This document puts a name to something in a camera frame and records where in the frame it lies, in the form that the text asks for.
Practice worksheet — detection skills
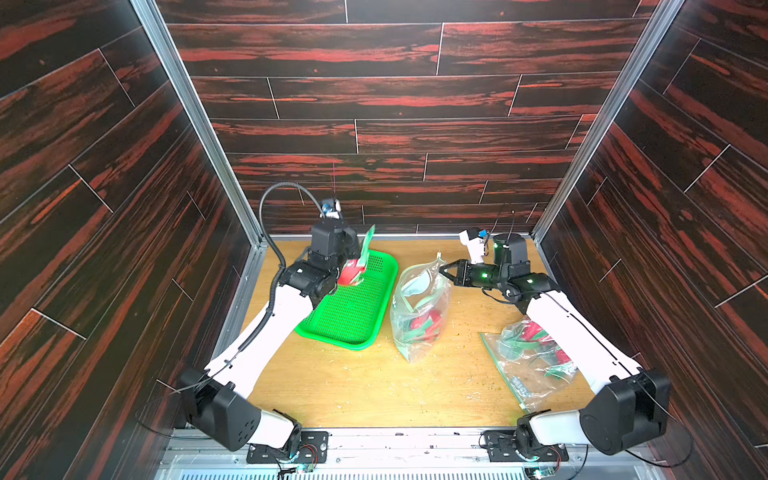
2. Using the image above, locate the red dragon fruit toy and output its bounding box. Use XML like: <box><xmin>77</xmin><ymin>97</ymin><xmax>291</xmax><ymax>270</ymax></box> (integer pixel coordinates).
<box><xmin>406</xmin><ymin>310</ymin><xmax>443</xmax><ymax>342</ymax></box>
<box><xmin>338</xmin><ymin>225</ymin><xmax>376</xmax><ymax>286</ymax></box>

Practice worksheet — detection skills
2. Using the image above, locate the clear zip-top bag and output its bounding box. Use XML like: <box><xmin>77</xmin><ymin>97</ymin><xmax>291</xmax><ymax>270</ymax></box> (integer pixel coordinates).
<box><xmin>390</xmin><ymin>252</ymin><xmax>452</xmax><ymax>363</ymax></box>
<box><xmin>480</xmin><ymin>316</ymin><xmax>578</xmax><ymax>413</ymax></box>

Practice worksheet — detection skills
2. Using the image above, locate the green perforated plastic tray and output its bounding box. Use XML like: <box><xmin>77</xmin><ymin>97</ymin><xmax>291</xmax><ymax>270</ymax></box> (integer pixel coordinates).
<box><xmin>295</xmin><ymin>250</ymin><xmax>399</xmax><ymax>351</ymax></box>

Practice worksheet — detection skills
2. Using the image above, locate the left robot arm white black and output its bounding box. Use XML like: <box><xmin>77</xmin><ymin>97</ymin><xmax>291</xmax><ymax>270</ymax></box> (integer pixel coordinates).
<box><xmin>179</xmin><ymin>218</ymin><xmax>361</xmax><ymax>458</ymax></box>

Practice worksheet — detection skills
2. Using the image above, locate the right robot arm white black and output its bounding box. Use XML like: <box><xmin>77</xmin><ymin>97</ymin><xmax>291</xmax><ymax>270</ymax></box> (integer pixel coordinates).
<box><xmin>440</xmin><ymin>259</ymin><xmax>671</xmax><ymax>459</ymax></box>

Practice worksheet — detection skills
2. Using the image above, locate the dragon fruit in near bag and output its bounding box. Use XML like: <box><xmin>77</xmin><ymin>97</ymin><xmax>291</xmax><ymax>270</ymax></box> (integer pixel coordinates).
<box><xmin>507</xmin><ymin>319</ymin><xmax>572</xmax><ymax>368</ymax></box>

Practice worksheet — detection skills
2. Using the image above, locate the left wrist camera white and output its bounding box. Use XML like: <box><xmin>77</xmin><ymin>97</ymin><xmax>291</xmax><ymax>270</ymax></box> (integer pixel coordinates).
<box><xmin>321</xmin><ymin>198</ymin><xmax>343</xmax><ymax>220</ymax></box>

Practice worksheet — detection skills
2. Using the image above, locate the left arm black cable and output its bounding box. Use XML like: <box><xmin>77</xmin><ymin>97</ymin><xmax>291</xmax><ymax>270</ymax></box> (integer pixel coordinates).
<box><xmin>134</xmin><ymin>181</ymin><xmax>325</xmax><ymax>439</ymax></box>

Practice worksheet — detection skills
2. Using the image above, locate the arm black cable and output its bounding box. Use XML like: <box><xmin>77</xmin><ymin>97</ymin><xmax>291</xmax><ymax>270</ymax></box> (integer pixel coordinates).
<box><xmin>563</xmin><ymin>383</ymin><xmax>694</xmax><ymax>480</ymax></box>
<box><xmin>134</xmin><ymin>181</ymin><xmax>325</xmax><ymax>439</ymax></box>

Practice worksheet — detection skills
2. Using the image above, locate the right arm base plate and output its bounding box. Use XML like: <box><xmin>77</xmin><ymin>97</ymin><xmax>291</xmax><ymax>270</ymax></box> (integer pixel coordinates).
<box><xmin>478</xmin><ymin>428</ymin><xmax>569</xmax><ymax>463</ymax></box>

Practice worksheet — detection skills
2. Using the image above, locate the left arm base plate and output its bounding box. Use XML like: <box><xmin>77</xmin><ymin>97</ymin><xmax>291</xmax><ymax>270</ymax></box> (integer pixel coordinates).
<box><xmin>246</xmin><ymin>430</ymin><xmax>329</xmax><ymax>465</ymax></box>

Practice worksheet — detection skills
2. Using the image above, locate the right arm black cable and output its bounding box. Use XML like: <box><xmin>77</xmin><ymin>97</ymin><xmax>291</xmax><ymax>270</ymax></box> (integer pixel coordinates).
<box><xmin>563</xmin><ymin>383</ymin><xmax>694</xmax><ymax>480</ymax></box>

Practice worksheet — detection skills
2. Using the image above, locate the aluminium front rail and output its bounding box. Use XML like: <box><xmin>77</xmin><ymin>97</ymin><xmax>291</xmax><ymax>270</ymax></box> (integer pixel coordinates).
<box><xmin>155</xmin><ymin>427</ymin><xmax>667</xmax><ymax>479</ymax></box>

